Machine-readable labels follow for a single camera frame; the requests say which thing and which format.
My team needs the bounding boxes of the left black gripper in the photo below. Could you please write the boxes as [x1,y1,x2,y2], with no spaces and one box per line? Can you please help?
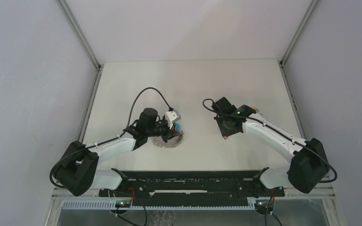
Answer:
[146,117,180,143]

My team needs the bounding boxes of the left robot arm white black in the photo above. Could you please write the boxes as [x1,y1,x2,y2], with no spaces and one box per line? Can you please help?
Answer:
[49,108,181,196]

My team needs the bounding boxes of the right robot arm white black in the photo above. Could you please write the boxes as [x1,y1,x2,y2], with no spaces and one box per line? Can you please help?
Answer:
[208,97,334,196]

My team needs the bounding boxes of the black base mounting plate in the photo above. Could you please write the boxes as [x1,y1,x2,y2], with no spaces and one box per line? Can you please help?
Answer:
[116,170,285,198]

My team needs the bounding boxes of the left green circuit board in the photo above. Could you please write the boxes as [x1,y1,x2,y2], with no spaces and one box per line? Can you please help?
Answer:
[115,201,132,209]

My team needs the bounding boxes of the green circuit board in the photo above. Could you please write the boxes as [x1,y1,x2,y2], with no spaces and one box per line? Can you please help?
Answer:
[115,201,132,209]
[255,201,274,210]

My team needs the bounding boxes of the right green circuit board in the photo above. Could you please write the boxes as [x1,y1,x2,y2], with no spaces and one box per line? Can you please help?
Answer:
[255,201,274,210]

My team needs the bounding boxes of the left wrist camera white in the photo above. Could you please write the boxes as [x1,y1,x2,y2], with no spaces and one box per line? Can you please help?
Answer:
[165,109,181,129]

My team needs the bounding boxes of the left black camera cable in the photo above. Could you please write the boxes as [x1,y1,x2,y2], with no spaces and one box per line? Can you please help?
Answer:
[126,87,175,132]

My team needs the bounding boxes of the black camera cable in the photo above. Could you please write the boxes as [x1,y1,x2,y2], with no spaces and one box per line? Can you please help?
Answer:
[202,98,338,184]
[126,87,175,132]

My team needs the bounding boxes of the aluminium frame post left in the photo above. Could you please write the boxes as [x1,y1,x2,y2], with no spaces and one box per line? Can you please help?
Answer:
[56,0,101,141]

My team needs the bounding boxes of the aluminium frame post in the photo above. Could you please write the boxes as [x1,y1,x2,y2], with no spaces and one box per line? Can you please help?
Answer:
[278,0,321,138]
[56,0,101,141]

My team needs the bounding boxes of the right black camera cable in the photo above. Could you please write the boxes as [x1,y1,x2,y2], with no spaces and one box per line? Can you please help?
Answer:
[202,98,338,184]

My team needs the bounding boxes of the white slotted cable duct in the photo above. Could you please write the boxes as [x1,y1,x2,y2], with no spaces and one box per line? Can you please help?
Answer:
[61,200,257,210]

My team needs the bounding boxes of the aluminium frame post right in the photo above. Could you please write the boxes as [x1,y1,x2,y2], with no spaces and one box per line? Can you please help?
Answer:
[278,0,321,138]

